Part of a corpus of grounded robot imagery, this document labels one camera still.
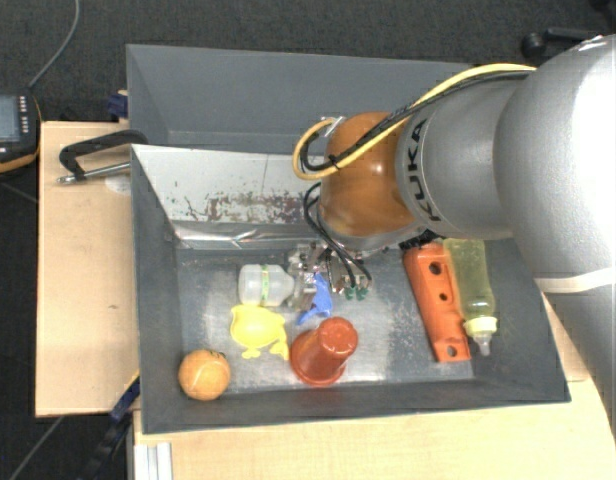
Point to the blue plastic toy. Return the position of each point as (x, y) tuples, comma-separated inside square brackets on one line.
[(322, 298)]

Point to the small clear plastic bottle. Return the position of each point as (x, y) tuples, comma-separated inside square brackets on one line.
[(260, 285)]

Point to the yellow toy duck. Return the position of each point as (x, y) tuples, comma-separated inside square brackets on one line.
[(255, 330)]

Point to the red-brown plastic cup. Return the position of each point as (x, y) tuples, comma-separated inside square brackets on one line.
[(323, 350)]

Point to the orange flat block with holes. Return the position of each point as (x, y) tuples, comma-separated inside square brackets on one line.
[(435, 298)]

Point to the orange ball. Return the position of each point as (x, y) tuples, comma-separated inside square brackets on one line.
[(204, 375)]

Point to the yellow-green baby bottle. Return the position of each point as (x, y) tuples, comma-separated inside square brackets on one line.
[(473, 278)]

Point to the grey metal bin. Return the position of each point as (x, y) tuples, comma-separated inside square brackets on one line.
[(208, 93)]

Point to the pale cardboard board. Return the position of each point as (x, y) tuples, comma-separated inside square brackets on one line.
[(83, 268)]

